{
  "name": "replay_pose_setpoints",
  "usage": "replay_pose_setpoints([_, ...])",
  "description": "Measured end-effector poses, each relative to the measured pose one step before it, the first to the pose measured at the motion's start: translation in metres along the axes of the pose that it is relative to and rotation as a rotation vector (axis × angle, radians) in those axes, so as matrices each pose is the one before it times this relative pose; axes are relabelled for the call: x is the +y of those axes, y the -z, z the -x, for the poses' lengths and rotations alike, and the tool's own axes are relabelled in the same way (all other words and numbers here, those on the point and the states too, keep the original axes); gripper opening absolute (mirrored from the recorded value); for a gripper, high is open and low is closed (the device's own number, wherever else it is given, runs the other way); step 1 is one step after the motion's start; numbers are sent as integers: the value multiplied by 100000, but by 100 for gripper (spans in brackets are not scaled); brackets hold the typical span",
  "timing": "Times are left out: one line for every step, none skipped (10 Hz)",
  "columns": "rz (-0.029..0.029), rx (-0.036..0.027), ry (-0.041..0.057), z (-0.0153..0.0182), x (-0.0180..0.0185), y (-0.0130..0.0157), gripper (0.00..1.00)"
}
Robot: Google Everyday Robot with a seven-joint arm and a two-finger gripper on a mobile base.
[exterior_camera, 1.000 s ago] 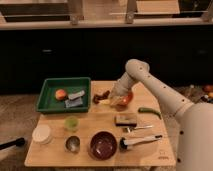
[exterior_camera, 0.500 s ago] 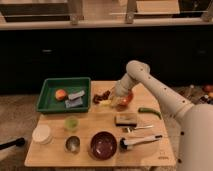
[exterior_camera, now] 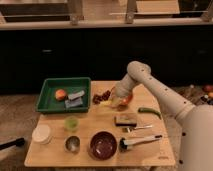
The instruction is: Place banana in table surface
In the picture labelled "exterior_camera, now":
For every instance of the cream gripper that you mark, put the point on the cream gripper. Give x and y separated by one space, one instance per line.
117 101

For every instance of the yellow banana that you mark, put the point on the yellow banana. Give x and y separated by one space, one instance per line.
109 103

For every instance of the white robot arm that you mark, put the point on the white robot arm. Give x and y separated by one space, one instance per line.
196 148

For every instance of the orange bowl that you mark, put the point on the orange bowl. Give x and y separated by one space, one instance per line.
126 98

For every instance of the dark red grapes bunch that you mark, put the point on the dark red grapes bunch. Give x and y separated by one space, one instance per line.
98 98

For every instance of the brown sponge block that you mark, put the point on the brown sponge block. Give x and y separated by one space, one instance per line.
125 120

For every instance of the green chili pepper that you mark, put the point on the green chili pepper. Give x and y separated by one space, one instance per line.
149 110

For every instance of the wooden table board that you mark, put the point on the wooden table board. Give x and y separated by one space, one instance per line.
101 118

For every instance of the black white brush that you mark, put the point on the black white brush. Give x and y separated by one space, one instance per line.
127 143

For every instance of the blue grey sponge block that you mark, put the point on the blue grey sponge block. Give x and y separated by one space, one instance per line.
73 103

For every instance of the dark red bowl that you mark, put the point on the dark red bowl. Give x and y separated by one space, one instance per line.
103 145

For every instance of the green plastic cup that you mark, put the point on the green plastic cup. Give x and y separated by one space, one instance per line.
71 123

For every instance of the red yellow apple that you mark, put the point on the red yellow apple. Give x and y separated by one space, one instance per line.
60 94

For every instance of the small metal cup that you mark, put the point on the small metal cup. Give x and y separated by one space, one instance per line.
72 144

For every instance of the green plastic tray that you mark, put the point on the green plastic tray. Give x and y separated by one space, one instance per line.
48 104

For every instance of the white round container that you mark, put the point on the white round container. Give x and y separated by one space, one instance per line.
42 134

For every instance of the black handle object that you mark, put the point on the black handle object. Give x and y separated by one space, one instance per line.
18 142

